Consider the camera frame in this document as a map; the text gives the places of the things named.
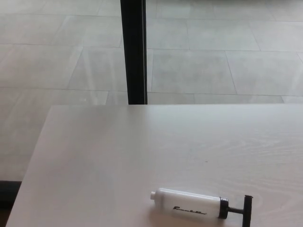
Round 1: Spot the white air pump black handle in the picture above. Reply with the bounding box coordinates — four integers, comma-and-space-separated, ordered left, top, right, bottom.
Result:
150, 188, 253, 227

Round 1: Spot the black vertical frame post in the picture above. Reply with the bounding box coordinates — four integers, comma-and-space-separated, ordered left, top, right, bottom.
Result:
120, 0, 149, 105

